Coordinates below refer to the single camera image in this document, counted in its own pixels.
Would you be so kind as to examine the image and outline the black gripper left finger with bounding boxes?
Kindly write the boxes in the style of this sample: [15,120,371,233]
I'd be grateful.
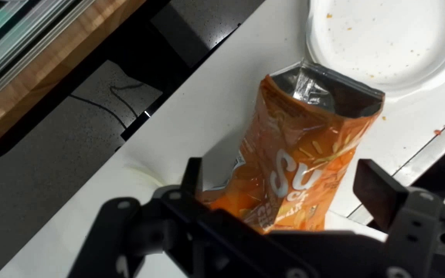
[151,156,219,219]

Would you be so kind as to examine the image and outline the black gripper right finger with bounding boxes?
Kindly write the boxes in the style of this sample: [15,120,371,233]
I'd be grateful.
[352,157,445,244]

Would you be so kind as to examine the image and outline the orange snack packet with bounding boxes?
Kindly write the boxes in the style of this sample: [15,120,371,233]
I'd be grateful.
[196,60,388,236]

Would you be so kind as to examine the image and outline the large steel-rimmed recessed counter bin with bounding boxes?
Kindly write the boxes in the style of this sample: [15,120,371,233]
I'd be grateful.
[344,105,445,228]

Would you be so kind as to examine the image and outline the white plate with tab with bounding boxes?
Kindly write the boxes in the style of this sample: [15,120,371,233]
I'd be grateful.
[304,0,445,97]

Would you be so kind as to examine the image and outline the thin black floor cable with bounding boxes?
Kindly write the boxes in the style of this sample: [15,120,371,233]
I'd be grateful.
[66,80,153,131]

